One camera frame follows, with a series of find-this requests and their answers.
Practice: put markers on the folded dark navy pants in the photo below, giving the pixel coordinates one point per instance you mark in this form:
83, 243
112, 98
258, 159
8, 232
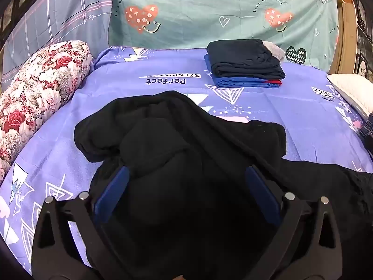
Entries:
239, 58

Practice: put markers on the black framed wall pictures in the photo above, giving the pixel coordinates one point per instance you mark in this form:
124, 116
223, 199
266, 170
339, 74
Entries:
14, 8

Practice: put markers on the wooden bed frame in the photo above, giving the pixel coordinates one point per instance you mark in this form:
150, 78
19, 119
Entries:
348, 35

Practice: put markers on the black ornate wall decor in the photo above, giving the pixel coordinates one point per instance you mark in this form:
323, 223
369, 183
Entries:
364, 35

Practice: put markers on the folded red garment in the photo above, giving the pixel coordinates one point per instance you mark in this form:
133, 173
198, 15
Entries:
274, 81

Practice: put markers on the grey cloth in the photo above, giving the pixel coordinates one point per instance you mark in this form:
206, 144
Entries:
276, 51

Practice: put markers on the black pants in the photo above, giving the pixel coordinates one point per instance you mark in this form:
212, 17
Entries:
174, 140

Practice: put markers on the green heart printed sheet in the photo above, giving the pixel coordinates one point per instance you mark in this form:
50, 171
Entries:
204, 5

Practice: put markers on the folded blue garment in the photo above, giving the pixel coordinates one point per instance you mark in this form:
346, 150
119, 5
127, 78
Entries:
233, 82

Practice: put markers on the white pillow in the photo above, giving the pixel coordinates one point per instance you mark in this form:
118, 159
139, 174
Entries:
349, 90

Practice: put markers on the purple printed bedsheet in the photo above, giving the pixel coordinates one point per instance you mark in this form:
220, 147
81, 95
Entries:
116, 73

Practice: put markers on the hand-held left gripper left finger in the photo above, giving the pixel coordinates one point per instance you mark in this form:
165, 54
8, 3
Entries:
112, 194

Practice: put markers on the floral pillow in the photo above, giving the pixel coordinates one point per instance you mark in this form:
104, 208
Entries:
38, 87

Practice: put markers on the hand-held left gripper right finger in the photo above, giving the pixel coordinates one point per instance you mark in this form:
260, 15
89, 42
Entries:
263, 194

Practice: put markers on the grey plaid sheet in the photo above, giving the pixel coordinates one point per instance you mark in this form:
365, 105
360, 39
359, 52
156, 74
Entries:
72, 14

